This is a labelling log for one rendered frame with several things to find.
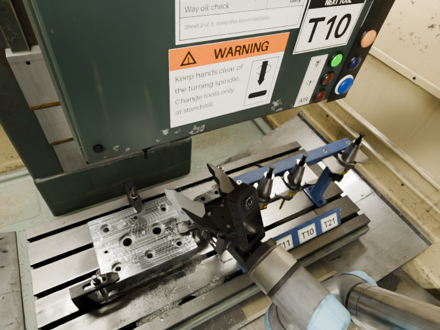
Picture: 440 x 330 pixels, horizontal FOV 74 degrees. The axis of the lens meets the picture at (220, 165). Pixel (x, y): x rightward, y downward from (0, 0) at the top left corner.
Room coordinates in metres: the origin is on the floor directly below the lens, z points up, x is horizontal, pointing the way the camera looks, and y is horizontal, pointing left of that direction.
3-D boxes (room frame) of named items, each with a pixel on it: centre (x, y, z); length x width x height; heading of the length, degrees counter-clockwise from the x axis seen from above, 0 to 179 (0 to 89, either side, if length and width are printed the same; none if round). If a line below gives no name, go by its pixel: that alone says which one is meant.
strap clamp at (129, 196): (0.57, 0.28, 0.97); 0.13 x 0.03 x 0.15; 35
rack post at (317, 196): (0.77, -0.42, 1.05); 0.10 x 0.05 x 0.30; 35
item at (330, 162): (0.66, -0.36, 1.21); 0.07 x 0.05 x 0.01; 35
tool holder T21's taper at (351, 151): (0.70, -0.40, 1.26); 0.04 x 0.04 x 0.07
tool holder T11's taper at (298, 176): (0.57, -0.22, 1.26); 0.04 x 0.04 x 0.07
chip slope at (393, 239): (0.82, -0.36, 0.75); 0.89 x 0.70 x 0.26; 35
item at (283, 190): (0.54, -0.18, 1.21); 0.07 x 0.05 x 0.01; 35
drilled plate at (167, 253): (0.43, 0.21, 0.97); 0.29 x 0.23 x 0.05; 125
